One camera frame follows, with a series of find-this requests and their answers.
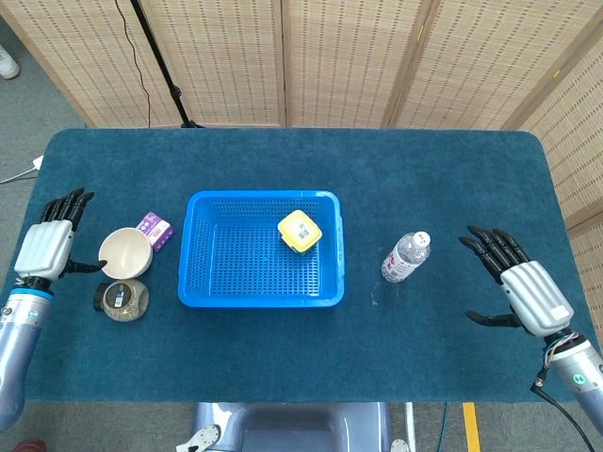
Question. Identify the bamboo folding screen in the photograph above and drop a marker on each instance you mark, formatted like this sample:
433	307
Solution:
330	56

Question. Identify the black tripod stand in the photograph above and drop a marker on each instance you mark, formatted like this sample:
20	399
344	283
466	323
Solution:
175	92

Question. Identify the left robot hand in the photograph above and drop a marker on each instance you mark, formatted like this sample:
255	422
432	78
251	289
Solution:
42	249

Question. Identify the white perforated metal bracket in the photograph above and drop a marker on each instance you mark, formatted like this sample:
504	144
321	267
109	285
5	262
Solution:
205	435
399	446

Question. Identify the purple carton box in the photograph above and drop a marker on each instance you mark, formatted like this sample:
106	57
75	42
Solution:
160	230

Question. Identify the teal table cloth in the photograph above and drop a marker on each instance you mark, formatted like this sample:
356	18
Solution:
424	188

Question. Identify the white shoe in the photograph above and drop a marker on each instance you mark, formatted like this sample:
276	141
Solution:
7	63

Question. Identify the beige bowl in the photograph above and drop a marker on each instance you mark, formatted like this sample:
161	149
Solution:
126	254

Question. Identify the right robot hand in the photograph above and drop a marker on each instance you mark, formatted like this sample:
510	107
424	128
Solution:
537	296

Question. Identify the round dark lidded jar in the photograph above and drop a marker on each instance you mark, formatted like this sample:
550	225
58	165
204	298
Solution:
122	301

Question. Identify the blue perforated plastic basket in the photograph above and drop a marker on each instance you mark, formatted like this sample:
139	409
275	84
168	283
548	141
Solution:
259	278

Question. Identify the yellow floor tape strip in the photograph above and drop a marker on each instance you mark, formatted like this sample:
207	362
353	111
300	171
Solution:
471	428

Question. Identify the grey-blue robot torso base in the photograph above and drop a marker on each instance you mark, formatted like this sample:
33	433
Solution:
292	428

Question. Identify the clear plastic water bottle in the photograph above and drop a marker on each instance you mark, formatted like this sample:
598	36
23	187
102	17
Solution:
405	259

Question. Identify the white slim post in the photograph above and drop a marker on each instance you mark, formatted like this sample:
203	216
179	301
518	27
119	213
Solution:
411	424

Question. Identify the green container yellow lid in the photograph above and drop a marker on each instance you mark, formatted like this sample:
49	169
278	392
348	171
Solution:
299	230

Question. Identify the red shoe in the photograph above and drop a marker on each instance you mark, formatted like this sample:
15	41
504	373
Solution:
30	446

